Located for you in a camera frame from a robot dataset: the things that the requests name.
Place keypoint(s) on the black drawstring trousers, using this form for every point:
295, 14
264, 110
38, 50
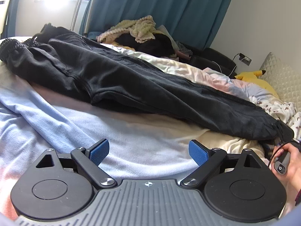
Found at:
75, 66

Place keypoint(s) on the black bedside sofa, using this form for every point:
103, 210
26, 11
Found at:
208, 58

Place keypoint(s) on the wall socket with charger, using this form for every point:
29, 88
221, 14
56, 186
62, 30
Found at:
243, 58

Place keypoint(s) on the white chair black frame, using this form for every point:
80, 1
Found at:
4, 6

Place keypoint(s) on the pastel pink blue bedsheet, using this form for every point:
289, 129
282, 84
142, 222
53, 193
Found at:
142, 146

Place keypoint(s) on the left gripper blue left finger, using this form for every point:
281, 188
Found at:
88, 160

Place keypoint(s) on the teal curtain right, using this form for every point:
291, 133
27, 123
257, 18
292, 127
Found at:
192, 22

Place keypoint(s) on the quilted beige headboard pillow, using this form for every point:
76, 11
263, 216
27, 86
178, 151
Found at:
283, 79

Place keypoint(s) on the beige knitted blanket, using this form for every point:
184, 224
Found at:
141, 30

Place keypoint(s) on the person right hand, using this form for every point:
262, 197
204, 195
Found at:
292, 175

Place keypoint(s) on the black clothes pile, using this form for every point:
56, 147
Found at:
161, 46

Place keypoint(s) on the white patterned blanket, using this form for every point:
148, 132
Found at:
284, 111

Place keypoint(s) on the blue curtain left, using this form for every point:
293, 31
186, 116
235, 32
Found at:
9, 27

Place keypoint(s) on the yellow Pikachu plush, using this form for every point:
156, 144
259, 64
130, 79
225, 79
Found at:
253, 77

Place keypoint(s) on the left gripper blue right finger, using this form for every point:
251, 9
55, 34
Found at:
209, 162

